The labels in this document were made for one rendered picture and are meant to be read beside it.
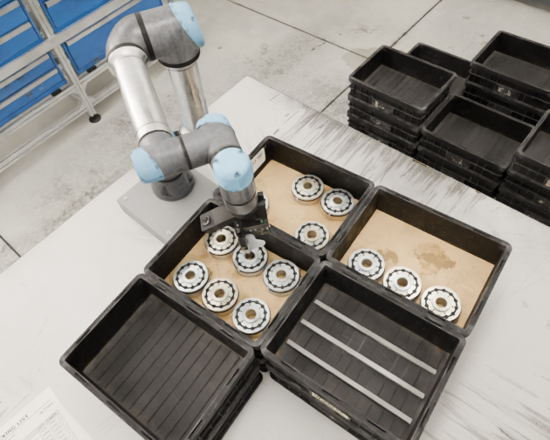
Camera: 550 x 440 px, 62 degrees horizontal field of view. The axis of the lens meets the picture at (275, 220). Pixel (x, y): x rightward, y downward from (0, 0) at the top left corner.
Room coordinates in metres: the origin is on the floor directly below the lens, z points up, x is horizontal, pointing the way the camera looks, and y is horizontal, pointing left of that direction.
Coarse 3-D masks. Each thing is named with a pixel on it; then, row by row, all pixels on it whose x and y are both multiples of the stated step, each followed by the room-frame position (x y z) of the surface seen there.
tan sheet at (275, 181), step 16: (272, 160) 1.06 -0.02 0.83; (272, 176) 0.99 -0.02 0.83; (288, 176) 0.98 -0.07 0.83; (272, 192) 0.93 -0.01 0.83; (288, 192) 0.92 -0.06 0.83; (272, 208) 0.86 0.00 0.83; (288, 208) 0.85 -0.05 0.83; (304, 208) 0.84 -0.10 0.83; (272, 224) 0.80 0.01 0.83; (288, 224) 0.79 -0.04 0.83; (336, 224) 0.76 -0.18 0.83
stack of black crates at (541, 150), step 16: (544, 128) 1.30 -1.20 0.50; (528, 144) 1.20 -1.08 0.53; (544, 144) 1.22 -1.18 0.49; (528, 160) 1.08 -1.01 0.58; (544, 160) 1.14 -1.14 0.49; (512, 176) 1.10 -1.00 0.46; (528, 176) 1.07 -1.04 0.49; (544, 176) 1.03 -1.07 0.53; (512, 192) 1.08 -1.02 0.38; (528, 192) 1.05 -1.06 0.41; (544, 192) 1.01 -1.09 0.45; (512, 208) 1.06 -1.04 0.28; (528, 208) 1.02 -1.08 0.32; (544, 208) 0.98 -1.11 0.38
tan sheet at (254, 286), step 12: (204, 240) 0.78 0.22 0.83; (192, 252) 0.74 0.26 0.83; (204, 252) 0.74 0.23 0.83; (180, 264) 0.71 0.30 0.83; (204, 264) 0.70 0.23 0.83; (216, 264) 0.69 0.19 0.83; (228, 264) 0.69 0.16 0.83; (168, 276) 0.68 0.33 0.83; (216, 276) 0.65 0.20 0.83; (228, 276) 0.65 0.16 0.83; (240, 276) 0.64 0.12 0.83; (300, 276) 0.61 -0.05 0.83; (240, 288) 0.60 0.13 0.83; (252, 288) 0.59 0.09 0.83; (264, 288) 0.59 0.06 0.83; (240, 300) 0.56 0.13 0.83; (264, 300) 0.55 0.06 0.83; (276, 300) 0.55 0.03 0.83; (276, 312) 0.51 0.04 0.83
